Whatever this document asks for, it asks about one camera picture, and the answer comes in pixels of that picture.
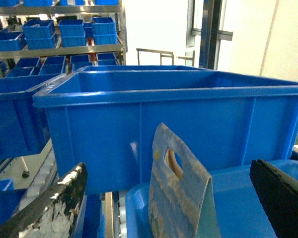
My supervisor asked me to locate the left gripper worn black left finger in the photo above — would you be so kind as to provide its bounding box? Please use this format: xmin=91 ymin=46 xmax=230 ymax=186
xmin=0 ymin=162 xmax=87 ymax=238

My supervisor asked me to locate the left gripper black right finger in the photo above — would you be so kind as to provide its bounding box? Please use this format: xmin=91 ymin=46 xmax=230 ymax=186
xmin=249 ymin=160 xmax=298 ymax=238

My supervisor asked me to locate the flower gift bag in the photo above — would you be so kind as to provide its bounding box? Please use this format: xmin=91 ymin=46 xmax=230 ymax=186
xmin=148 ymin=123 xmax=221 ymax=238

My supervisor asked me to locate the blue plastic tray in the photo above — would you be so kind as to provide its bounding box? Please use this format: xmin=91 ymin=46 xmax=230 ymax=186
xmin=125 ymin=159 xmax=298 ymax=238

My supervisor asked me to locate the blue crate at left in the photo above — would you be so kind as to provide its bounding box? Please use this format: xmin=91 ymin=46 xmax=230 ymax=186
xmin=0 ymin=74 xmax=62 ymax=160

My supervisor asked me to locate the large blue plastic crate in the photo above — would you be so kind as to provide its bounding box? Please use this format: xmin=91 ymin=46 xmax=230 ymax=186
xmin=33 ymin=65 xmax=298 ymax=194

